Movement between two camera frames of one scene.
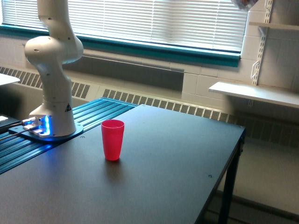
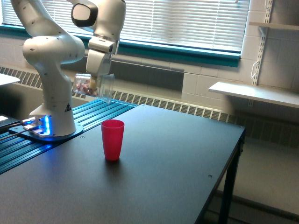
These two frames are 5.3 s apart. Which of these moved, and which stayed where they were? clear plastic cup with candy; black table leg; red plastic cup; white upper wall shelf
Moved: clear plastic cup with candy
Stayed: red plastic cup; black table leg; white upper wall shelf
